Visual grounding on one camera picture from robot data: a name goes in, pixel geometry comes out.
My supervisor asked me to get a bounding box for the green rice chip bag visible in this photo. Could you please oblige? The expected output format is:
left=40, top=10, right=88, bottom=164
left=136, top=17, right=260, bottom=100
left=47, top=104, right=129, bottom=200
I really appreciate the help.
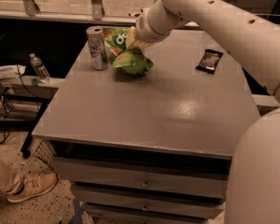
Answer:
left=104, top=28, right=154, bottom=77

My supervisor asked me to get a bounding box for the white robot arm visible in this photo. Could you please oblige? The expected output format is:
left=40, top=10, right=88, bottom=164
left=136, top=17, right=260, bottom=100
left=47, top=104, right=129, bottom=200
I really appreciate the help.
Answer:
left=127, top=0, right=280, bottom=224

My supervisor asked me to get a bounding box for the silver redbull can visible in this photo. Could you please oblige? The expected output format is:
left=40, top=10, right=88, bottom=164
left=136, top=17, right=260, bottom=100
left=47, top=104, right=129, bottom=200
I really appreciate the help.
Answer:
left=86, top=26, right=108, bottom=70

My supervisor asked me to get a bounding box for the clear plastic water bottle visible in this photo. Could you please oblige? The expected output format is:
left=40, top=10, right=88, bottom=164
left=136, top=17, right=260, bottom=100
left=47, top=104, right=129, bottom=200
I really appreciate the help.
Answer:
left=29, top=53, right=50, bottom=83

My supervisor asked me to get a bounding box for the grey drawer cabinet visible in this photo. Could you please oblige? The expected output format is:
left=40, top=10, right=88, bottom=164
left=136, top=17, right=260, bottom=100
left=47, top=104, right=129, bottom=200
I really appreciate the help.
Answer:
left=32, top=25, right=261, bottom=224

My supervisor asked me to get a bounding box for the low side bench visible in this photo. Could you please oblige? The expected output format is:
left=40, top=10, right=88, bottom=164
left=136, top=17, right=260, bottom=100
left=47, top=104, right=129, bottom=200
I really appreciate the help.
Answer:
left=0, top=76, right=64, bottom=159

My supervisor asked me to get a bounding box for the white tissue pack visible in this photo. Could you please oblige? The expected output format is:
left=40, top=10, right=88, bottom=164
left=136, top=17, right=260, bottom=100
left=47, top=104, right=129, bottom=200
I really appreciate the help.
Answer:
left=0, top=64, right=26, bottom=80

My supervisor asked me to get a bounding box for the top grey drawer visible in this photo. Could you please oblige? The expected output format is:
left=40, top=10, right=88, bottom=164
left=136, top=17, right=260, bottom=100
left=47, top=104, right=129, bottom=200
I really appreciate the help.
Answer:
left=49, top=156, right=227, bottom=200

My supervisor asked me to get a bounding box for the grey drawer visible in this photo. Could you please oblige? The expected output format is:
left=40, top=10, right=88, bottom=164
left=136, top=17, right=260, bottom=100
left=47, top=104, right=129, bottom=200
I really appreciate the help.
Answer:
left=49, top=156, right=227, bottom=200
left=82, top=203, right=209, bottom=224
left=70, top=183, right=226, bottom=220

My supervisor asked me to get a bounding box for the tan sneaker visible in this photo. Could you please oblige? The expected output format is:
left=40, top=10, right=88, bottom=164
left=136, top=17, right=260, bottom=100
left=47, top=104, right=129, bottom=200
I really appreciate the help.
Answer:
left=7, top=173, right=58, bottom=203

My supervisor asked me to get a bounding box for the middle grey drawer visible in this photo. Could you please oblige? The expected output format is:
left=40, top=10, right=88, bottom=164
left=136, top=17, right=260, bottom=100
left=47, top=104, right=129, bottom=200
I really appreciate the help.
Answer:
left=70, top=183, right=226, bottom=220

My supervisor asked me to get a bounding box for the bottom grey drawer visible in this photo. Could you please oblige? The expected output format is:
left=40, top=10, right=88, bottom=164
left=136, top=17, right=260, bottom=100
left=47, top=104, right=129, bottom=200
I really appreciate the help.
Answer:
left=82, top=203, right=209, bottom=224

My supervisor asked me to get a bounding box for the beige trouser leg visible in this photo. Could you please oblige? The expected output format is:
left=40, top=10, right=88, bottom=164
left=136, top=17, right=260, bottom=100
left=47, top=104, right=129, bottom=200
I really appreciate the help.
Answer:
left=0, top=159, right=22, bottom=194

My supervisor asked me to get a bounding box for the wire mesh basket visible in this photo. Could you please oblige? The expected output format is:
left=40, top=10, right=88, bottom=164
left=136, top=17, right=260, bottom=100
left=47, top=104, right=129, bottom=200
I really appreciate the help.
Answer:
left=34, top=141, right=55, bottom=163

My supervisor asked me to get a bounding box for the black cable on floor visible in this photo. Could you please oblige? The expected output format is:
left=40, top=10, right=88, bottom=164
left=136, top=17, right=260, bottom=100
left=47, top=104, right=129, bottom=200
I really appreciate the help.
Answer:
left=0, top=86, right=16, bottom=146

